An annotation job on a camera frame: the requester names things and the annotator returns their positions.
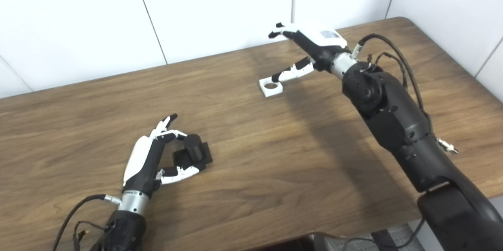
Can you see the black peg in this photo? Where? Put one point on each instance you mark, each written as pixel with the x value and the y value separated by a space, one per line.
pixel 194 151

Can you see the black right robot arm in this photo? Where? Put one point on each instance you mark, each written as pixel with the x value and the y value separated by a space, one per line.
pixel 408 129

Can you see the white and black left hand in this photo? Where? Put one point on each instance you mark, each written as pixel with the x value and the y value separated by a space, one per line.
pixel 145 164

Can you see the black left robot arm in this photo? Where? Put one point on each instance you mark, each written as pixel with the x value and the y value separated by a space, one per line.
pixel 125 223

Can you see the white square piece with hole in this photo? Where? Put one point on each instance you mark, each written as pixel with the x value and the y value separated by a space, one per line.
pixel 271 90

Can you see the white and black right hand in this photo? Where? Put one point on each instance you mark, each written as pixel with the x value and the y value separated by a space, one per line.
pixel 318 43

